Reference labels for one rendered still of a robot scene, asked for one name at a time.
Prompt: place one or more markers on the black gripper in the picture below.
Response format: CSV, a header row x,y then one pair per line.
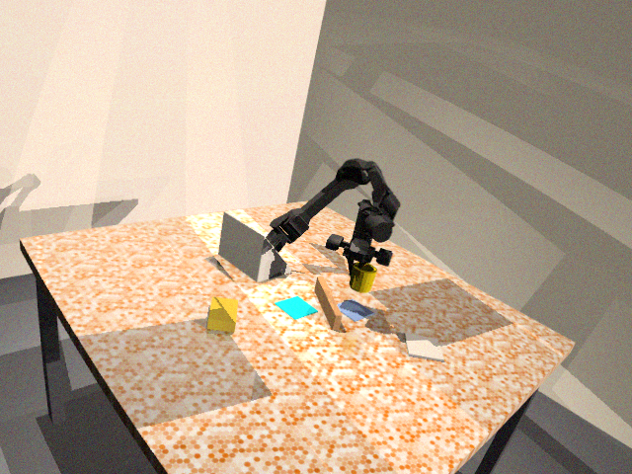
x,y
383,257

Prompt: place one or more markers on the yellow cup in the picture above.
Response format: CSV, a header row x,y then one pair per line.
x,y
362,280

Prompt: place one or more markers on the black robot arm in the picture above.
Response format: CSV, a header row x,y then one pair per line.
x,y
377,220

